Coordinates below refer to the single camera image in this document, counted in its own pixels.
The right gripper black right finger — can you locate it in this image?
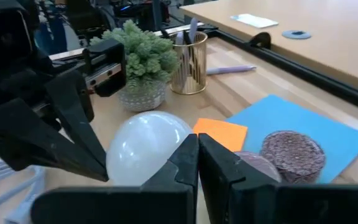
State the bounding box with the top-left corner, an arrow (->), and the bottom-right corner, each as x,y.
198,132 -> 358,224

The grey round cable grommet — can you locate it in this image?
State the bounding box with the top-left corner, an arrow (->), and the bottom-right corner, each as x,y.
281,29 -> 312,40

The white light bulb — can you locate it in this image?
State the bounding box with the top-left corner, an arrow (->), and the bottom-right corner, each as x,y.
105,110 -> 196,188

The green plant in grey pot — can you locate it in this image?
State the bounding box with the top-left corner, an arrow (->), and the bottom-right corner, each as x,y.
88,19 -> 180,113

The orange sticky note pad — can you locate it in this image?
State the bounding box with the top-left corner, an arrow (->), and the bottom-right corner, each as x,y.
192,118 -> 249,154

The black table clamp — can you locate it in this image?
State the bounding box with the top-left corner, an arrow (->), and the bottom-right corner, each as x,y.
248,31 -> 272,50

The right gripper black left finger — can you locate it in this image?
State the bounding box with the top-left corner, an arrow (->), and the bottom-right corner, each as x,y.
30,133 -> 199,224

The blue mat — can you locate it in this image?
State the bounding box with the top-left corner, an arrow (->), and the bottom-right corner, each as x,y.
225,93 -> 358,185

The pale lilac pen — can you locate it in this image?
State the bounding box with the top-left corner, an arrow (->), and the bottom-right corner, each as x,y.
173,16 -> 200,46

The white paper sheet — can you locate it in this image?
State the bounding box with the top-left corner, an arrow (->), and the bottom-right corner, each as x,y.
229,12 -> 280,29

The white power cord with plug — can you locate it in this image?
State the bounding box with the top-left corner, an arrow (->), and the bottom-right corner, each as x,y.
0,159 -> 47,224

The gold pencil cup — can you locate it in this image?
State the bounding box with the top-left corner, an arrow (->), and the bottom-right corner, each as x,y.
169,30 -> 209,96

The purple pen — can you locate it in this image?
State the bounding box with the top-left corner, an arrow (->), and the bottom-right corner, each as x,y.
206,64 -> 257,76

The light wooden desk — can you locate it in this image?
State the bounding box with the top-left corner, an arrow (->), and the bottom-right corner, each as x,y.
180,0 -> 358,95

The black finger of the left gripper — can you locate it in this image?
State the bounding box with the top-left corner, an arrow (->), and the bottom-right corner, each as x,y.
46,69 -> 108,171
0,98 -> 110,183

